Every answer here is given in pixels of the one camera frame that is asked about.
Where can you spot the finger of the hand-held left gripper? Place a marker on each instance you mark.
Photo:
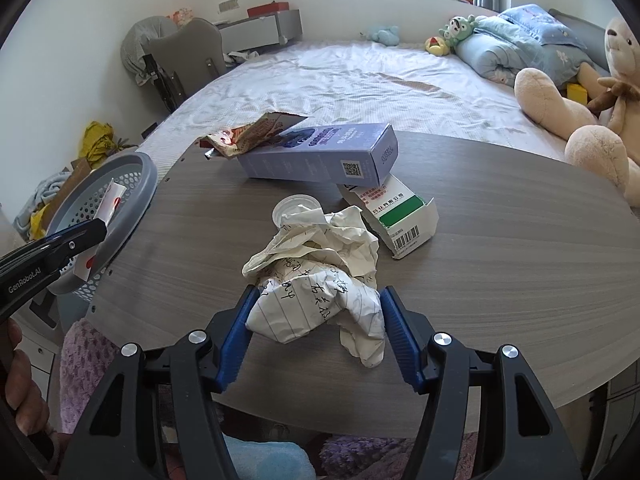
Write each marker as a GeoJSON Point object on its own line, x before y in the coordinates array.
{"type": "Point", "coordinates": [80, 240]}

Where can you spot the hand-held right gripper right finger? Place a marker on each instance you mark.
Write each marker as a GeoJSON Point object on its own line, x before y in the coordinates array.
{"type": "Point", "coordinates": [402, 345]}

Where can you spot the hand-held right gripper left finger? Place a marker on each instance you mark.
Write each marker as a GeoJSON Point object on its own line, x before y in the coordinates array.
{"type": "Point", "coordinates": [235, 340]}

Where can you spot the white red printed wrapper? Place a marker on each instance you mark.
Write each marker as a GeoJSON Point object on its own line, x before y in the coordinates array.
{"type": "Point", "coordinates": [114, 200]}

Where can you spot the lined paper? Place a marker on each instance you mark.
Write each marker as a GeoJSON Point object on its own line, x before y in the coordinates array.
{"type": "Point", "coordinates": [310, 305]}

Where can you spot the blue grey plastic basket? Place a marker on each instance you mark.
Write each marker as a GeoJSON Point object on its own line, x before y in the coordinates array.
{"type": "Point", "coordinates": [130, 170]}

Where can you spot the cream red snack packet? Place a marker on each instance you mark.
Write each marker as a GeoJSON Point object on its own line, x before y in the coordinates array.
{"type": "Point", "coordinates": [235, 142]}

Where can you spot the purple carton box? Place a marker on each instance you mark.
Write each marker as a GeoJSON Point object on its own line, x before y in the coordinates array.
{"type": "Point", "coordinates": [320, 155]}

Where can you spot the person's left hand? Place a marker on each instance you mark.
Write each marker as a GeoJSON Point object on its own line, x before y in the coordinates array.
{"type": "Point", "coordinates": [25, 395]}

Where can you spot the yellow cloth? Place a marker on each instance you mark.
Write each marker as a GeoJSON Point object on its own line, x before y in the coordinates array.
{"type": "Point", "coordinates": [42, 222]}

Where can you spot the brown cardboard box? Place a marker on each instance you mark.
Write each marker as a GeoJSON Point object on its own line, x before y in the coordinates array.
{"type": "Point", "coordinates": [75, 185]}

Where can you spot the light blue blanket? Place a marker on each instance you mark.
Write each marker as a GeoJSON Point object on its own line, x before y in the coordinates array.
{"type": "Point", "coordinates": [42, 195]}

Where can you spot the white drawer cabinet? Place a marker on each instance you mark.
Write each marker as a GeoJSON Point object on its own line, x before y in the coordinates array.
{"type": "Point", "coordinates": [37, 355]}

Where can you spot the yellow cloth bag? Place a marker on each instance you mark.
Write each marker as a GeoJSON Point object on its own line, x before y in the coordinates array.
{"type": "Point", "coordinates": [97, 142]}

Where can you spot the purple fluffy cloth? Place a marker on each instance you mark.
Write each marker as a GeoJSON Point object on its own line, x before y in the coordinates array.
{"type": "Point", "coordinates": [85, 365]}

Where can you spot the light blue fluffy cloth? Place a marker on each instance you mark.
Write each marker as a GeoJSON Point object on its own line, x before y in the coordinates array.
{"type": "Point", "coordinates": [270, 460]}

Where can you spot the white green medicine box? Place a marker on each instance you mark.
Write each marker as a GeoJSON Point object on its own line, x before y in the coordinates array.
{"type": "Point", "coordinates": [405, 220]}

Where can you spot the white plastic lid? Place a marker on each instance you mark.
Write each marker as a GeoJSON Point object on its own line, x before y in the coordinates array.
{"type": "Point", "coordinates": [295, 205]}

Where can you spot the grey draped cloth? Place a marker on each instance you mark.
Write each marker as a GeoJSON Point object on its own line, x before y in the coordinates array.
{"type": "Point", "coordinates": [135, 45]}

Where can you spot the grey chair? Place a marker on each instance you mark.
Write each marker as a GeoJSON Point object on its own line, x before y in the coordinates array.
{"type": "Point", "coordinates": [185, 50]}

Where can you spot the white crumpled cloth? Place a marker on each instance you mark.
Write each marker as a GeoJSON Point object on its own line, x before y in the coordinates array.
{"type": "Point", "coordinates": [242, 56]}

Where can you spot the bed with checkered sheet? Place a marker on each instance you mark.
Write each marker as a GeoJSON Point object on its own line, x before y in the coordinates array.
{"type": "Point", "coordinates": [350, 85]}

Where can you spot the large beige teddy bear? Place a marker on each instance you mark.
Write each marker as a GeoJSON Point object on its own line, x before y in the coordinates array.
{"type": "Point", "coordinates": [595, 155]}

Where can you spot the grey white desk unit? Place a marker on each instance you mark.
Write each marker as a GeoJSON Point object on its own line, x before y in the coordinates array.
{"type": "Point", "coordinates": [260, 32]}

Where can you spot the red box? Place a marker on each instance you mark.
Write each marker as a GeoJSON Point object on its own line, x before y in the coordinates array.
{"type": "Point", "coordinates": [267, 9]}

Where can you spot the yellow red plush toy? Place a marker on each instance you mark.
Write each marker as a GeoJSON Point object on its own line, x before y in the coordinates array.
{"type": "Point", "coordinates": [437, 46]}

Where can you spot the rolled blue quilt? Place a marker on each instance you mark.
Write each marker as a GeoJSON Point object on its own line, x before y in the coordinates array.
{"type": "Point", "coordinates": [500, 55]}

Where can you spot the yellow toy block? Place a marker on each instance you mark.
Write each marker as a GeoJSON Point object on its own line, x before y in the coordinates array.
{"type": "Point", "coordinates": [577, 94]}

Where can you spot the light blue plush toy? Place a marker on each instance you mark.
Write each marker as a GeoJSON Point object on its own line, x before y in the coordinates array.
{"type": "Point", "coordinates": [382, 35]}

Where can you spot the green white plush toy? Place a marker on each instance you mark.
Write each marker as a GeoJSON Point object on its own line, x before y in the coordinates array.
{"type": "Point", "coordinates": [456, 29]}

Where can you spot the small brown plush toy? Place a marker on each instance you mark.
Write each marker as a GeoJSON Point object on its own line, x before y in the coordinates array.
{"type": "Point", "coordinates": [617, 100]}

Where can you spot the blue floral pillow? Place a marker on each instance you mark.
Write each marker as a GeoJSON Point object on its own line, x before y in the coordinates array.
{"type": "Point", "coordinates": [542, 25]}

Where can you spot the grey bed headboard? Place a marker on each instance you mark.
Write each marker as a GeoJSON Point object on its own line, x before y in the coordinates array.
{"type": "Point", "coordinates": [585, 32]}

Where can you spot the dark wall socket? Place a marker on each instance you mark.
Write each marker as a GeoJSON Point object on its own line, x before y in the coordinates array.
{"type": "Point", "coordinates": [148, 130]}

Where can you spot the colourful wall stickers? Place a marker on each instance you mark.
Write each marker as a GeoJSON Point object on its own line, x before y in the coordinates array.
{"type": "Point", "coordinates": [180, 15]}

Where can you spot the white wall socket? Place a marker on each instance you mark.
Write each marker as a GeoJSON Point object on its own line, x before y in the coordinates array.
{"type": "Point", "coordinates": [229, 5]}

